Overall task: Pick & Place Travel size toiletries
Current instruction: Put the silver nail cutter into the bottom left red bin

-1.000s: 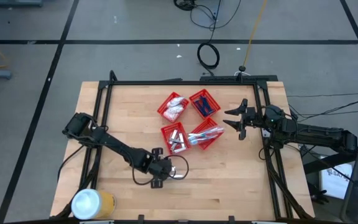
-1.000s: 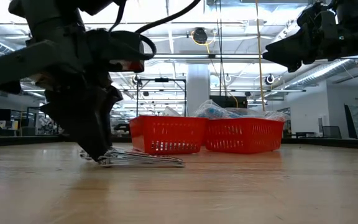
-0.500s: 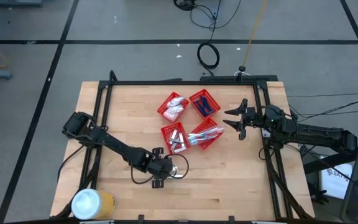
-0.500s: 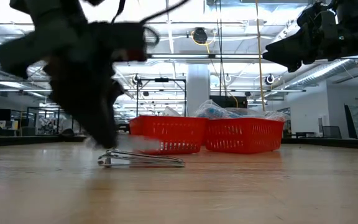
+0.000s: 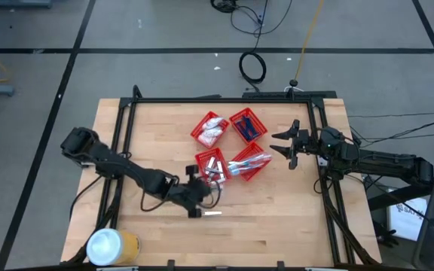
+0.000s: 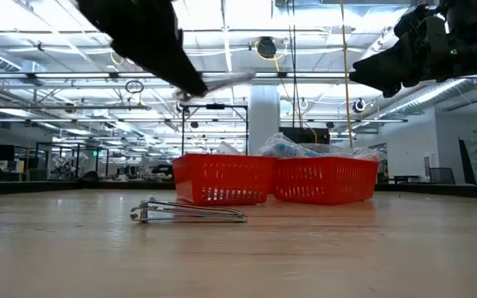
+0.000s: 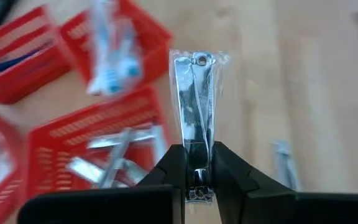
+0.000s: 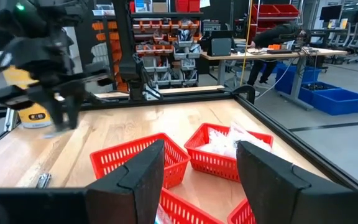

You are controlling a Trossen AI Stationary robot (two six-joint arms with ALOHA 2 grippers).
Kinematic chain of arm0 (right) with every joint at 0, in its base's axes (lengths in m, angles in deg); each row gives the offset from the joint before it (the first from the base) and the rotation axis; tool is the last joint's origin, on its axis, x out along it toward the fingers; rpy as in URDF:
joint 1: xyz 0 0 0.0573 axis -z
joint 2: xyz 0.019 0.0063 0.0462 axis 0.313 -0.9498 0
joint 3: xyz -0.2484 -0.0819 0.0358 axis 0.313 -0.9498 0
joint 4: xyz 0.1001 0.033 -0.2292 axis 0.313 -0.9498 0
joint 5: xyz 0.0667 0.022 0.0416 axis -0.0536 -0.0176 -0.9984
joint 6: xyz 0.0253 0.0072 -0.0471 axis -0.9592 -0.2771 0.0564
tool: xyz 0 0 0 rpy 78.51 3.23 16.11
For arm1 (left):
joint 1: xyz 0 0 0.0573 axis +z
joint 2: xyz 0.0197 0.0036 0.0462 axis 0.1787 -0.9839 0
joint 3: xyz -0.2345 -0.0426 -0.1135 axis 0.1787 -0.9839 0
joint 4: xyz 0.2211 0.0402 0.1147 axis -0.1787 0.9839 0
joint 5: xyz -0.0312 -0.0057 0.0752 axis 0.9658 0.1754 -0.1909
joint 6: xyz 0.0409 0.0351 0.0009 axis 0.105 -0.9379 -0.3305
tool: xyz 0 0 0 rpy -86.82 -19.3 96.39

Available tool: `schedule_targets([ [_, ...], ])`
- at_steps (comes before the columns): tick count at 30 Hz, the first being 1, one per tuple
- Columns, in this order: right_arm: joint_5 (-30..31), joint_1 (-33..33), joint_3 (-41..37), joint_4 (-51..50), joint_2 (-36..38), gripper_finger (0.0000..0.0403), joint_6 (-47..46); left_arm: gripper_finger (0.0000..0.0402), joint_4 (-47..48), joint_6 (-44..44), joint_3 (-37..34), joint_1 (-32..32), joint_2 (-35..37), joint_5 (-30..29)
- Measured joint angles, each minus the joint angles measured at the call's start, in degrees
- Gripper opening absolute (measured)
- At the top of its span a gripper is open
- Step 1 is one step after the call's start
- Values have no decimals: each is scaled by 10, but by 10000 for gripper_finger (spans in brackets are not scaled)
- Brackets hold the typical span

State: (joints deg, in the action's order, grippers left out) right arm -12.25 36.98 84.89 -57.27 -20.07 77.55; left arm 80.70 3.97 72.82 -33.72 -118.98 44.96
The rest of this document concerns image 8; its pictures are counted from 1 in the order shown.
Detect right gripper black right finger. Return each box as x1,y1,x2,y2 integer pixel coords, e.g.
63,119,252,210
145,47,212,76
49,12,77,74
236,141,358,224

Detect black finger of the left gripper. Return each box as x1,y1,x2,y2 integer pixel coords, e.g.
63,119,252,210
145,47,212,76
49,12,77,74
65,90,85,129
47,96,65,131

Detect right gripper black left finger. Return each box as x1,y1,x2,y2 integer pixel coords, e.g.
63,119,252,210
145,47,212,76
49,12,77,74
0,139,165,224

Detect vanity pack clear plastic bag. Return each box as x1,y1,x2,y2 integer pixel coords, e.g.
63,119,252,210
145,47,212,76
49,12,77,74
247,133,273,154
227,121,260,149
197,128,231,159

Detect red plastic slotted basket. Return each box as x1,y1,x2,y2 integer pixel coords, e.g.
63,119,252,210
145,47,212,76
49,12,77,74
184,122,275,183
89,132,192,190
157,186,227,224
227,198,258,224

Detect rack with orange bins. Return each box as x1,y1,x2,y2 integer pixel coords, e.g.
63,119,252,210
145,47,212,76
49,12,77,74
91,18,121,93

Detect blue plastic bin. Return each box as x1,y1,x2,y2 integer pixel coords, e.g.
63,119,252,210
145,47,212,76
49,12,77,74
310,88,358,116
300,81,343,105
273,63,323,96

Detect wooden desk with grey legs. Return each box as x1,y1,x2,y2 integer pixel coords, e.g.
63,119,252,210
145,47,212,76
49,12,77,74
200,46,349,112

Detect grey box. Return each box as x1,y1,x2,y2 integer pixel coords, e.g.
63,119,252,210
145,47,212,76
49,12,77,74
209,37,233,58

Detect person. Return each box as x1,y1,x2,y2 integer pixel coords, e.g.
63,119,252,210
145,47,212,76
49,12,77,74
246,22,311,90

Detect shelf with red bins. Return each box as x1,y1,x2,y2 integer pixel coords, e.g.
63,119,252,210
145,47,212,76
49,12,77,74
249,2,301,34

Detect black computer monitor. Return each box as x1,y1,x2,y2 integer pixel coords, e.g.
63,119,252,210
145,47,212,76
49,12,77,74
319,4,343,23

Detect black metal table frame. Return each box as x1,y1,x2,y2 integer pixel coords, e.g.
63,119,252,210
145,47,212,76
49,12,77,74
0,90,358,192

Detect black arched bracket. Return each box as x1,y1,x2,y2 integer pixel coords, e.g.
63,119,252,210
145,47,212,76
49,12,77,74
231,84,257,105

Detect yellow hanging cable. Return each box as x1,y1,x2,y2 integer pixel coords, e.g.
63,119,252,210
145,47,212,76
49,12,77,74
239,0,254,87

